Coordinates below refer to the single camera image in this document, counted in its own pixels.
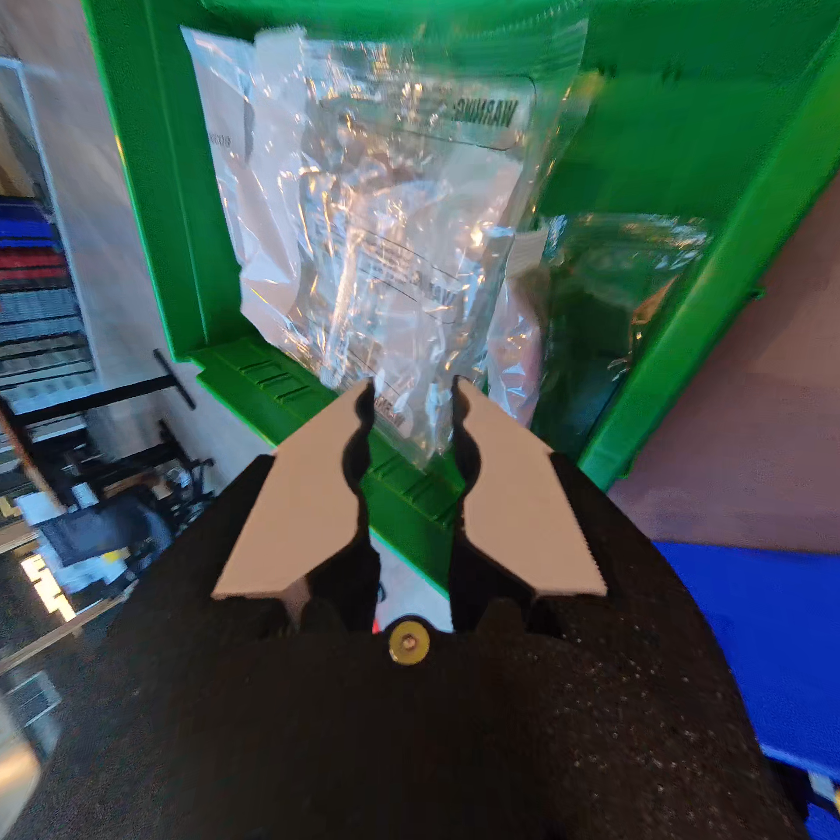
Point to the large clear labelled bag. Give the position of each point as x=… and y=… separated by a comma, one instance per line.
x=394, y=236

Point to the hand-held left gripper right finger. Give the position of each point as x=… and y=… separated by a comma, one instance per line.
x=532, y=519

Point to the blue bin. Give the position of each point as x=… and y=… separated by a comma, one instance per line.
x=775, y=643

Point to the clear bag with dark parts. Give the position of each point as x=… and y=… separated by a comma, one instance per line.
x=617, y=328

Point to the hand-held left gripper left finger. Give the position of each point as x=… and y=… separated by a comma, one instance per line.
x=295, y=519

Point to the storage shelf with bins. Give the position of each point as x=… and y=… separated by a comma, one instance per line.
x=40, y=289

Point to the clear bag of parts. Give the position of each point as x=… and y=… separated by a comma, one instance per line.
x=221, y=145

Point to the green bin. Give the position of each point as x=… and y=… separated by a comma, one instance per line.
x=158, y=197

